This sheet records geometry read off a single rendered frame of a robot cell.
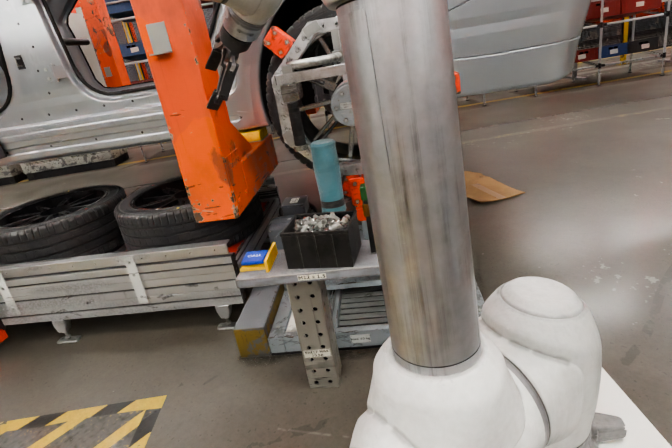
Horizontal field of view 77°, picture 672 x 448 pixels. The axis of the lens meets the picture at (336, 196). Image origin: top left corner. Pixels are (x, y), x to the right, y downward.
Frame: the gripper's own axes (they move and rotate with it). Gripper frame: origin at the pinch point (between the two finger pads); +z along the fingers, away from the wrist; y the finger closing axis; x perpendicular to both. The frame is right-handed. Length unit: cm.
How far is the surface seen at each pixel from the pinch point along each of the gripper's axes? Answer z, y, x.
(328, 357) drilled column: 36, 67, 46
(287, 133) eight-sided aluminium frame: 23.4, -8.4, 34.6
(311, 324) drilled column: 31, 57, 38
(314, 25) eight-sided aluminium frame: -6.7, -30.3, 32.4
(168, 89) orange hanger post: 25.4, -17.5, -5.7
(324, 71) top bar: -9.7, -7.2, 30.5
